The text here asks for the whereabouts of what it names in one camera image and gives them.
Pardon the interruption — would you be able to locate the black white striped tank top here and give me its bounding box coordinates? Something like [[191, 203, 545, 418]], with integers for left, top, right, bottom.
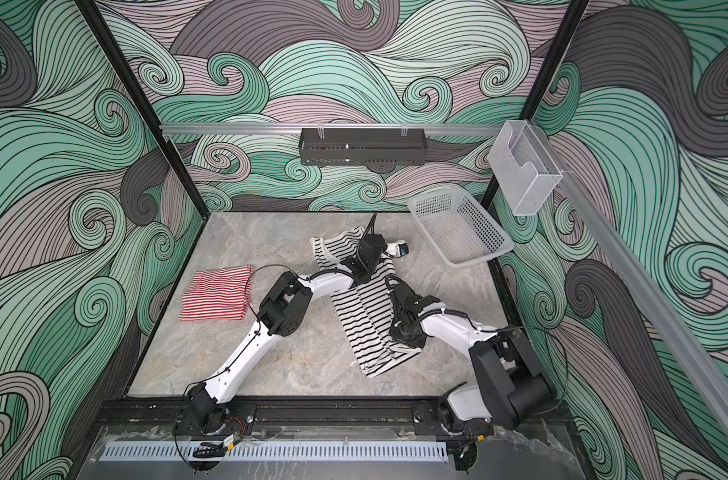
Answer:
[[311, 226, 422, 378]]

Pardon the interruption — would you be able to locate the red white striped tank top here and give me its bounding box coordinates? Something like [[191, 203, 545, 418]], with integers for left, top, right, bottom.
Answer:
[[179, 265, 253, 321]]

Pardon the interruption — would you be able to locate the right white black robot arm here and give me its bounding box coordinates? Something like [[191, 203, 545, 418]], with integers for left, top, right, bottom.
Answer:
[[384, 274, 556, 434]]

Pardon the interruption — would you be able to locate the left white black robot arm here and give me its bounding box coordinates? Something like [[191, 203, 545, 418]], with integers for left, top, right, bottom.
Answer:
[[185, 233, 388, 434]]

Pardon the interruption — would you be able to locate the white plastic laundry basket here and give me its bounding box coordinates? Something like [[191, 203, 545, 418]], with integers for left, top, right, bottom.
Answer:
[[407, 186, 514, 272]]

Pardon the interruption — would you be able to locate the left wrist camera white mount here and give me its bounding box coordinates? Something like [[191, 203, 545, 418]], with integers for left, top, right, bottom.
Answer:
[[384, 241, 409, 258]]

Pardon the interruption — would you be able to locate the black wall mounted tray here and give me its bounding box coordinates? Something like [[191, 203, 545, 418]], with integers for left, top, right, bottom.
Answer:
[[298, 129, 428, 168]]

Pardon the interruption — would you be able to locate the clear plastic wall bin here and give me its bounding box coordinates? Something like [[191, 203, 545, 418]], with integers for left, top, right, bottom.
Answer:
[[487, 120, 563, 216]]

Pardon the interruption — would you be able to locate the aluminium wall rail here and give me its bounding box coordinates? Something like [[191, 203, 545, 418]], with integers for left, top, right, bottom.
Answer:
[[159, 122, 502, 137]]

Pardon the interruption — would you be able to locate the white slotted cable duct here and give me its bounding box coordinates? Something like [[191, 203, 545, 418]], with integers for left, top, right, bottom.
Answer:
[[99, 441, 449, 463]]

